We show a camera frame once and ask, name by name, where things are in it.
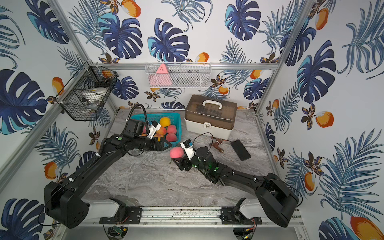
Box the brown white storage box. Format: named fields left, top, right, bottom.
left=185, top=95, right=238, bottom=140

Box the pink triangle object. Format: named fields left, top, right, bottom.
left=149, top=64, right=172, bottom=88

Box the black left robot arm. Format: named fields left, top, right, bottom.
left=43, top=120, right=172, bottom=229

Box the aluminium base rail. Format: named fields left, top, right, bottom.
left=58, top=205, right=304, bottom=228

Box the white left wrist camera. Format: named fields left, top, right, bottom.
left=147, top=121, right=162, bottom=139

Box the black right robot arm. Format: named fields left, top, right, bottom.
left=170, top=147, right=299, bottom=228

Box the black wire wall basket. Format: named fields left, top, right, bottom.
left=54, top=62, right=119, bottom=121

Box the teal plastic basket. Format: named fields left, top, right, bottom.
left=127, top=113, right=182, bottom=147

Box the pink peach top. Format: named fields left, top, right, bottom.
left=170, top=147, right=184, bottom=159

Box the white bowl in wire basket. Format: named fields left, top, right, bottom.
left=81, top=88, right=107, bottom=106

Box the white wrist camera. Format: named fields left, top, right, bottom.
left=181, top=140, right=195, bottom=160
left=147, top=121, right=162, bottom=139

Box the clear wall shelf tray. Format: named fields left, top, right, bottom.
left=145, top=62, right=212, bottom=89

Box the black phone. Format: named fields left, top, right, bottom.
left=231, top=140, right=251, bottom=161

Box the brown toy figure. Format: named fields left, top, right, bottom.
left=209, top=137, right=231, bottom=153

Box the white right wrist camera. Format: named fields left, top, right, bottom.
left=181, top=140, right=195, bottom=160

